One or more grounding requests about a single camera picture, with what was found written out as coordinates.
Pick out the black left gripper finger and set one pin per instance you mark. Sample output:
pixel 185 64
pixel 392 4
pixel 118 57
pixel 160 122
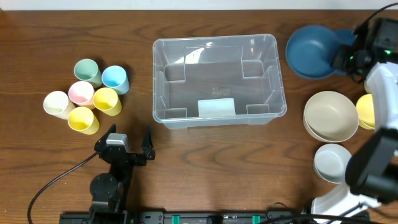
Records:
pixel 101 144
pixel 147 146

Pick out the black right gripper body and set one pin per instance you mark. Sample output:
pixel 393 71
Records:
pixel 341 58

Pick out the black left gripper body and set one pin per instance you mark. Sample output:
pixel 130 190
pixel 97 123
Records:
pixel 125 156

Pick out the yellow bowl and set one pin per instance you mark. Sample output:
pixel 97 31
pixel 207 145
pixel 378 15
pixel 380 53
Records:
pixel 365 109

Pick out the dark blue bowl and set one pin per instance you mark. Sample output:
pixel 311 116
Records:
pixel 310 51
pixel 344 53

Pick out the beige bowl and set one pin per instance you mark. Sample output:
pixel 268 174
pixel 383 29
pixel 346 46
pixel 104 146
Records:
pixel 329 116

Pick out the light grey bowl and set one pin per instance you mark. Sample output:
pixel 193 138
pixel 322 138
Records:
pixel 330 162

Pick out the white bowl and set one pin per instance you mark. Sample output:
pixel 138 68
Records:
pixel 367 88

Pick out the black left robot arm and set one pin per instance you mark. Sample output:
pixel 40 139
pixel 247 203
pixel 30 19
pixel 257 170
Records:
pixel 109 190

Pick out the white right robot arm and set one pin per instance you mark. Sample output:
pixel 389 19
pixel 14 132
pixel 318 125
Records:
pixel 370 178

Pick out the yellow plastic cup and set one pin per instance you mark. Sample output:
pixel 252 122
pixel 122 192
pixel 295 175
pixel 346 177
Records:
pixel 83 120
pixel 107 100

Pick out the pink plastic cup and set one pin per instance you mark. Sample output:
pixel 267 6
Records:
pixel 81 93

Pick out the blue plastic cup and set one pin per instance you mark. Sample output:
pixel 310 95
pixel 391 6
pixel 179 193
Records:
pixel 115 77

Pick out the cream plastic cup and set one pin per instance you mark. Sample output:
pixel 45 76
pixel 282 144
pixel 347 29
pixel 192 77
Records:
pixel 58 104

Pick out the green plastic cup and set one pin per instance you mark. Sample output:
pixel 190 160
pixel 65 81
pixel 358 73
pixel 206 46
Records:
pixel 88 70

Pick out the clear plastic storage bin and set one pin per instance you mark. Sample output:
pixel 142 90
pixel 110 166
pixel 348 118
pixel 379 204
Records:
pixel 215 81

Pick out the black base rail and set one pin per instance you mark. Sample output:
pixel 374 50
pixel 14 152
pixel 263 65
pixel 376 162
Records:
pixel 170 218

